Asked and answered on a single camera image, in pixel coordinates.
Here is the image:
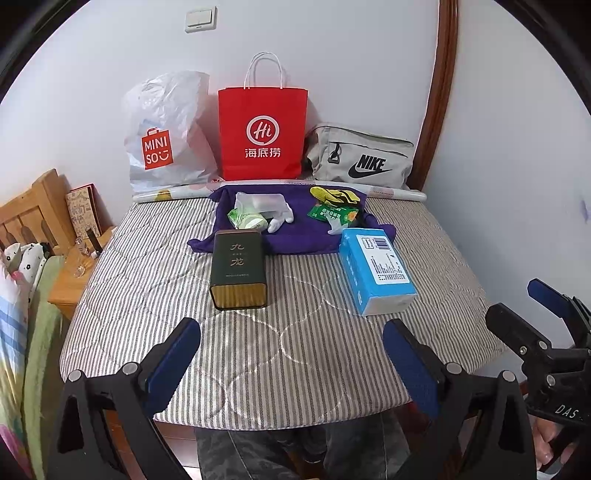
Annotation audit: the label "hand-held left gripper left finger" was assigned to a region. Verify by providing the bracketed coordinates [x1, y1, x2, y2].
[55, 316, 203, 480]

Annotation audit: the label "wooden headboard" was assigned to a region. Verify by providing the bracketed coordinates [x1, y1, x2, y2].
[0, 168, 77, 253]

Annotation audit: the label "clear glass cup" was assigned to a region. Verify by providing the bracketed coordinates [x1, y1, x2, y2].
[63, 252, 93, 280]

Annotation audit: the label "grey waist bag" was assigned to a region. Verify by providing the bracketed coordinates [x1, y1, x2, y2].
[302, 123, 415, 189]

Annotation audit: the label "white plastic shopping bag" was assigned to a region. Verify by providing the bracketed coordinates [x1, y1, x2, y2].
[122, 70, 222, 195]

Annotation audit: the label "brown wooden door frame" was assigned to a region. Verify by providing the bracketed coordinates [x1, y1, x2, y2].
[408, 0, 458, 190]

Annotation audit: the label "red paper shopping bag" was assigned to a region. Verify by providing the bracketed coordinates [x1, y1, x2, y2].
[217, 51, 310, 182]

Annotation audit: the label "white spotted plush toy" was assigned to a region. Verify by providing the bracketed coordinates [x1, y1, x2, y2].
[0, 242, 49, 306]

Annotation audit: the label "yellow and black glove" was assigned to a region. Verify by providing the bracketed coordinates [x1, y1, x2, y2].
[309, 185, 362, 207]

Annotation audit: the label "colourful printed bedsheet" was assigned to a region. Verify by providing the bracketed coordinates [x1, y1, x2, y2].
[0, 271, 38, 480]

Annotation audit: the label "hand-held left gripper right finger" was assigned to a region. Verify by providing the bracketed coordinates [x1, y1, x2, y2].
[382, 318, 539, 480]

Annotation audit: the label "rolled printed paper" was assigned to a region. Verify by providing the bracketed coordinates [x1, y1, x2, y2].
[131, 178, 428, 203]

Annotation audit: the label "white glove with green fingertips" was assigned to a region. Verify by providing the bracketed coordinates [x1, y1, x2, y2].
[227, 206, 270, 232]

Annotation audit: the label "white wall light switch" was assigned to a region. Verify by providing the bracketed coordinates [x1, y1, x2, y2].
[184, 6, 218, 34]

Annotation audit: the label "green snack packet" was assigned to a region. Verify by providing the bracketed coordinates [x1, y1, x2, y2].
[306, 202, 361, 228]

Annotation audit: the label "white plastic pouch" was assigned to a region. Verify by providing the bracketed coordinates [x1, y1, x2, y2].
[234, 191, 286, 217]

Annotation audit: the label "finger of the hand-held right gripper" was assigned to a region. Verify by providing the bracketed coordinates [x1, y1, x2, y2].
[527, 278, 591, 343]
[485, 302, 553, 366]

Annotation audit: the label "wooden nightstand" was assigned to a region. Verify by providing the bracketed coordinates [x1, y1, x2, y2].
[45, 226, 116, 322]

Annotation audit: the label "blue tissue pack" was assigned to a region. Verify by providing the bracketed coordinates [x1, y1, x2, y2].
[339, 227, 418, 317]

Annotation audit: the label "striped quilted mat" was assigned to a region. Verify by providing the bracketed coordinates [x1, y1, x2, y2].
[58, 196, 514, 433]

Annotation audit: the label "patterned hardcover book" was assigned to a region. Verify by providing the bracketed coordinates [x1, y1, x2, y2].
[64, 183, 103, 241]

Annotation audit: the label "person's right hand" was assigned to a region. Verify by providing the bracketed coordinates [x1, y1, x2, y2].
[532, 416, 572, 467]

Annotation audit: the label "dark green tea tin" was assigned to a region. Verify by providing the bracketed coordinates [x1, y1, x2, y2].
[209, 229, 270, 311]

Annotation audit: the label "person's patterned trousers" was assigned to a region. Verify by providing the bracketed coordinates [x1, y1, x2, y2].
[193, 410, 417, 480]

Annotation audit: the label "purple towel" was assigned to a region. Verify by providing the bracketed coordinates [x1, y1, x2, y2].
[187, 182, 398, 256]

